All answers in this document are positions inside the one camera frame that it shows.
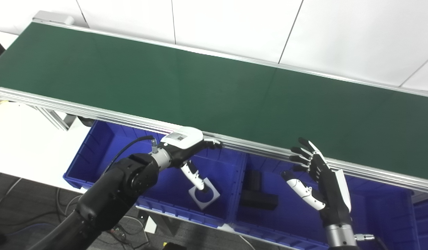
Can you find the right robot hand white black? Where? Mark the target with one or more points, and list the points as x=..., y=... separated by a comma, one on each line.
x=333, y=194

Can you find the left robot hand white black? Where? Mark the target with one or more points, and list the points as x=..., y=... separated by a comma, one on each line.
x=182, y=139

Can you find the white square part round hole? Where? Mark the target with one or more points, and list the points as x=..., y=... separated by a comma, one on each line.
x=214, y=196

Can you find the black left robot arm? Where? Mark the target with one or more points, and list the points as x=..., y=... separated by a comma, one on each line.
x=106, y=198

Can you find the blue plastic bin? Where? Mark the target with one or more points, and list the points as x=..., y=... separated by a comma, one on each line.
x=380, y=215
x=92, y=156
x=425, y=225

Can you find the green conveyor belt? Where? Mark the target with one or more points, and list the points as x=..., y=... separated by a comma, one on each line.
x=262, y=149
x=200, y=86

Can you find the black block part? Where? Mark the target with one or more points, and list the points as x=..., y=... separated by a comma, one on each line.
x=259, y=201

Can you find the aluminium conveyor leg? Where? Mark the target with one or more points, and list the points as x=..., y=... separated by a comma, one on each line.
x=56, y=119

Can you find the grey conveyor motor housing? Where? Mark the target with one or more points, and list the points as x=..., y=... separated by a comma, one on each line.
x=51, y=16

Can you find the white power adapter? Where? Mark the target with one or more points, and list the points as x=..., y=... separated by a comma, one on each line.
x=150, y=224

